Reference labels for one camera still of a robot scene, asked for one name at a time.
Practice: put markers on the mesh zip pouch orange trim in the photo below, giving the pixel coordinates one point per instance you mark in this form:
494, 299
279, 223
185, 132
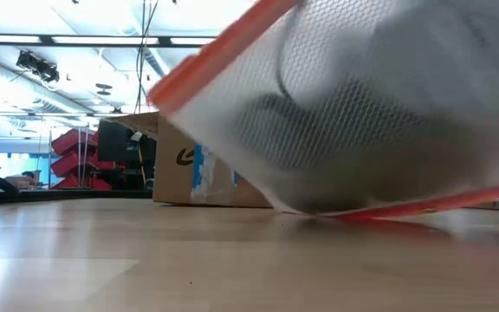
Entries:
362, 65

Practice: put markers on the red storage bin rack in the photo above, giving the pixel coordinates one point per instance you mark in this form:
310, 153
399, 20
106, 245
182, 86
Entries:
72, 143

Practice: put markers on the person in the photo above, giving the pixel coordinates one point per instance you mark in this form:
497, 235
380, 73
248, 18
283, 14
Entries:
27, 175

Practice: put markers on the black aluminium table frame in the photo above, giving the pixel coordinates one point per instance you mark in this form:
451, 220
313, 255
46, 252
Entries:
59, 197

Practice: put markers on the brown cardboard shipping box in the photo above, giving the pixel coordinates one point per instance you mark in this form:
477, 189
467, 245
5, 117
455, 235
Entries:
176, 182

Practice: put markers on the black monitor screen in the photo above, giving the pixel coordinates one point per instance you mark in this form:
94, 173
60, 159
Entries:
115, 138

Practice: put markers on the black item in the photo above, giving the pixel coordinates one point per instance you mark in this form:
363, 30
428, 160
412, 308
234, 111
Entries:
319, 130

